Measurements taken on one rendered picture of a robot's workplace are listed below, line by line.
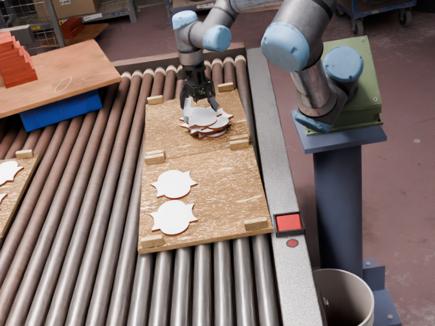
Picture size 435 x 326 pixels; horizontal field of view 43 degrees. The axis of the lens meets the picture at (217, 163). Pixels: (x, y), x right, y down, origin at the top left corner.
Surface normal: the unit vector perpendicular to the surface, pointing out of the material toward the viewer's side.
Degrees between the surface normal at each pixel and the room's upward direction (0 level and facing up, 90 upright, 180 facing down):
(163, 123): 0
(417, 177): 0
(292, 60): 116
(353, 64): 39
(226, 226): 0
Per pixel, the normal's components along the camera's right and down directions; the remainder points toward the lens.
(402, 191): -0.15, -0.82
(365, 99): -0.07, -0.19
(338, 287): -0.37, 0.51
